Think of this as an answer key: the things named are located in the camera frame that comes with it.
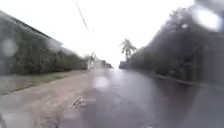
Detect wet grey asphalt road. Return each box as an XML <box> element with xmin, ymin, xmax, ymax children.
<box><xmin>59</xmin><ymin>68</ymin><xmax>224</xmax><ymax>128</ymax></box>

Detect palm tree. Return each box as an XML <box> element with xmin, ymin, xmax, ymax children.
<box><xmin>120</xmin><ymin>38</ymin><xmax>138</xmax><ymax>63</ymax></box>

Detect grass verge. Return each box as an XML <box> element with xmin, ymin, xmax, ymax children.
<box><xmin>0</xmin><ymin>71</ymin><xmax>73</xmax><ymax>96</ymax></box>

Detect row of dark trees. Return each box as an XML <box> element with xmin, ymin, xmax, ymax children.
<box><xmin>118</xmin><ymin>5</ymin><xmax>224</xmax><ymax>86</ymax></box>

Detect overhead wires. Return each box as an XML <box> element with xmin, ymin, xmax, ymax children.
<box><xmin>75</xmin><ymin>1</ymin><xmax>95</xmax><ymax>36</ymax></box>

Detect pale dirt roadside strip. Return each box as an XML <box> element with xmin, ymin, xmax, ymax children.
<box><xmin>0</xmin><ymin>70</ymin><xmax>98</xmax><ymax>128</ymax></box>

